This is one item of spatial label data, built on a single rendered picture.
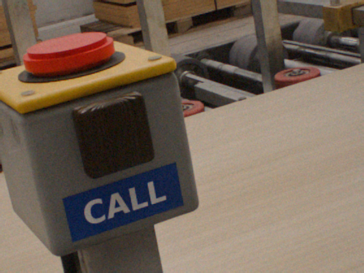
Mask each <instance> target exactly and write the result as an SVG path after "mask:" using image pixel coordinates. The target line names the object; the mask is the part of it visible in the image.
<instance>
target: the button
mask: <svg viewBox="0 0 364 273"><path fill-rule="evenodd" d="M114 53H115V47H114V44H113V40H112V38H111V37H107V35H106V34H105V33H100V32H90V33H83V34H74V35H69V36H63V37H59V38H54V39H51V40H47V41H44V42H40V44H36V45H34V46H32V47H30V48H29V49H28V50H27V53H26V55H24V56H23V63H24V66H25V70H26V71H27V72H32V74H33V75H34V76H37V77H54V76H60V75H65V74H69V73H75V72H81V71H84V70H88V69H91V68H95V67H97V66H100V65H102V64H104V63H105V62H107V61H108V60H110V58H111V55H113V54H114Z"/></svg>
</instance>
